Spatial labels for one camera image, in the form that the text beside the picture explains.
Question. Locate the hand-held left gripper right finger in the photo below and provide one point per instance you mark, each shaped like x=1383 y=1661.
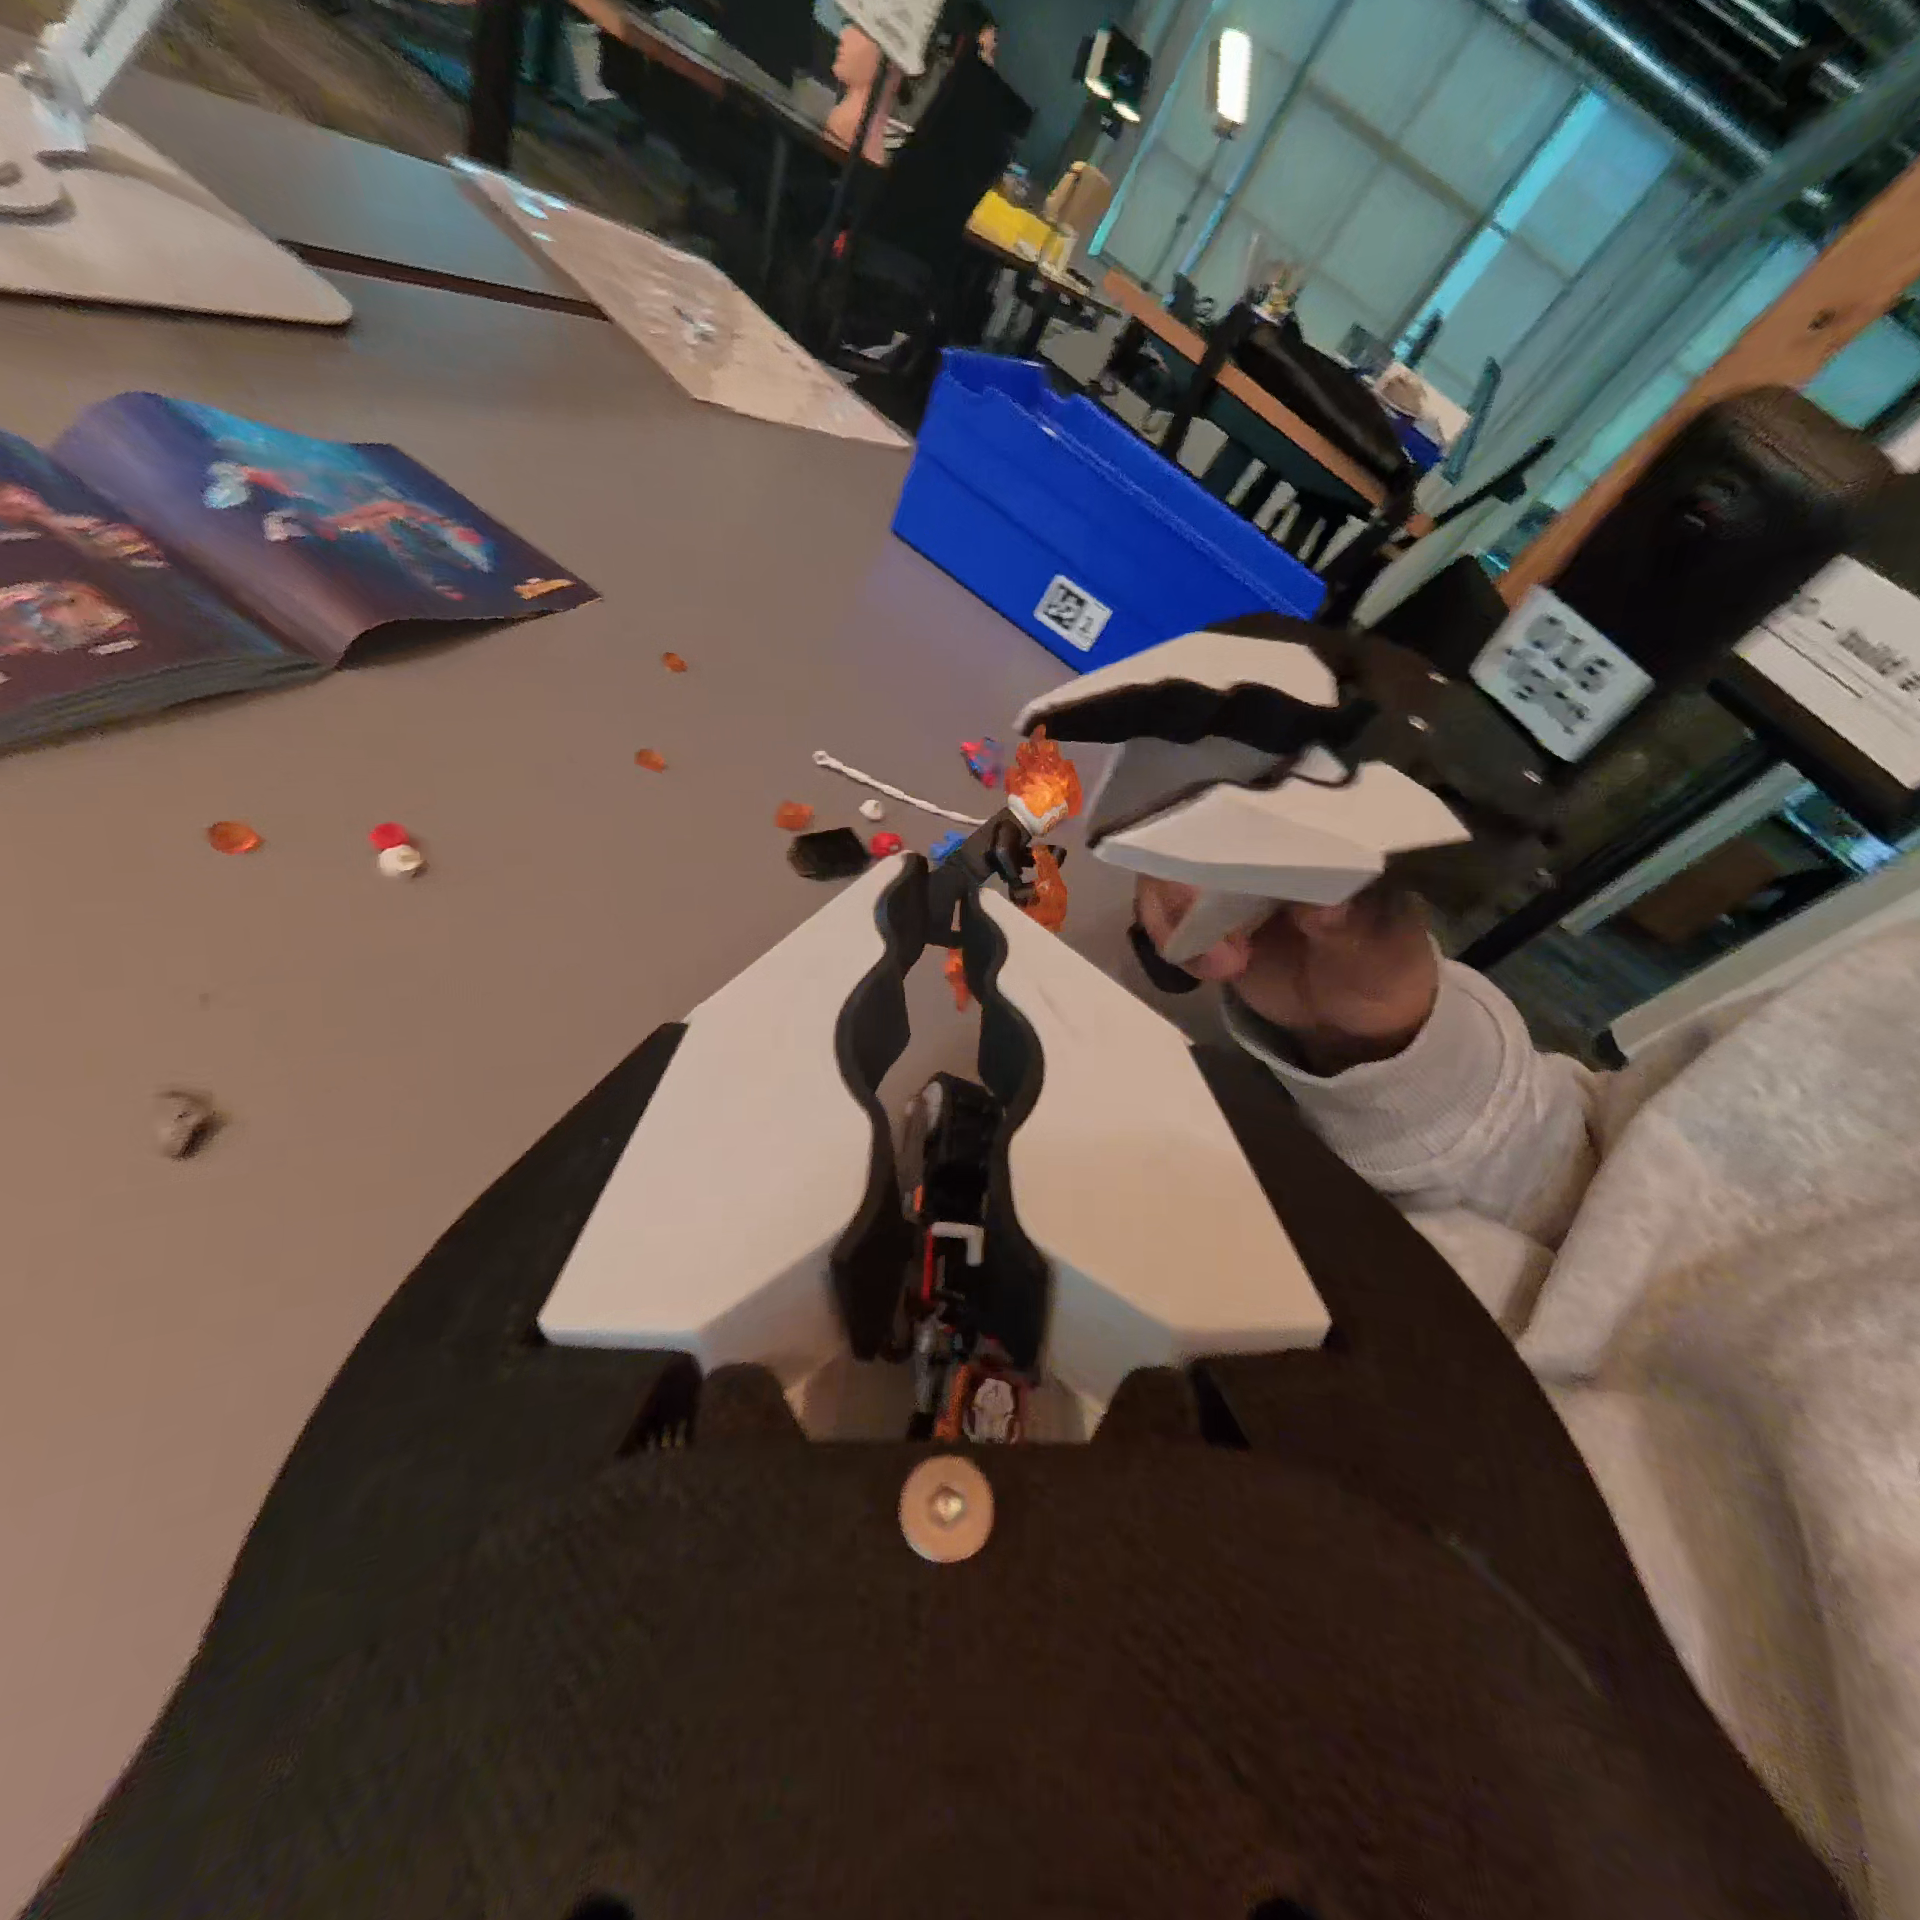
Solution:
x=1168 y=1182

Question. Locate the black angular lego piece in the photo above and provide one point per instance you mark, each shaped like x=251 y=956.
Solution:
x=830 y=852

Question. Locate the black sign stand pole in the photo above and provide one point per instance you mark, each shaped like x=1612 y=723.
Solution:
x=1620 y=852

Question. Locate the yellow container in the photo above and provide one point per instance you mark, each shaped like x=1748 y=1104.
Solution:
x=1007 y=222

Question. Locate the blue plastic storage bin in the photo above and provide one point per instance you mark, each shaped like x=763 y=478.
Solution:
x=1081 y=513

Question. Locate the lego instruction booklet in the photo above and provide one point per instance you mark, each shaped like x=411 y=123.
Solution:
x=297 y=540

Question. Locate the person's grey hoodie torso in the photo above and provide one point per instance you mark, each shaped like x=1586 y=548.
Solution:
x=1724 y=1275

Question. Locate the silver laptop stand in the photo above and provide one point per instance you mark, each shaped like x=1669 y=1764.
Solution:
x=148 y=241

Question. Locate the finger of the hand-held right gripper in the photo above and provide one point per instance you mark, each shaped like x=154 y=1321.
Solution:
x=1201 y=669
x=1273 y=840

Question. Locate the person's right forearm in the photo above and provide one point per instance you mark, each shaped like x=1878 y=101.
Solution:
x=1444 y=1111

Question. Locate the red blue lego minifigure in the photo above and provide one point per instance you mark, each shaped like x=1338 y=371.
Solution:
x=981 y=759

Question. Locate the brown cardboard box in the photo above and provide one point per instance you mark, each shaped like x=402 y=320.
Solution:
x=1705 y=890

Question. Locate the pale speckled flat sheet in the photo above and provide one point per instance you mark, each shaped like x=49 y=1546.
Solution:
x=706 y=314

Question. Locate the black lego motorcycle with rider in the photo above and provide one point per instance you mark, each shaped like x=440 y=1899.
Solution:
x=960 y=1156

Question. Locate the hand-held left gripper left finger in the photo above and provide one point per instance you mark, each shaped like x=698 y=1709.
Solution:
x=717 y=1182

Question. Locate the person's right hand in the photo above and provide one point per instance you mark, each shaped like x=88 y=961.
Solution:
x=1333 y=976

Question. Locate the framed black white marker sign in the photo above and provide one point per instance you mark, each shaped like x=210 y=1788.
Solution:
x=1843 y=661

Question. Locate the wooden post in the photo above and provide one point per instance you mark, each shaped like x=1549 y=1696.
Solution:
x=1766 y=345

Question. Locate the small black lego piece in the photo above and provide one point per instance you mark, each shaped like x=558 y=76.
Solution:
x=192 y=1125

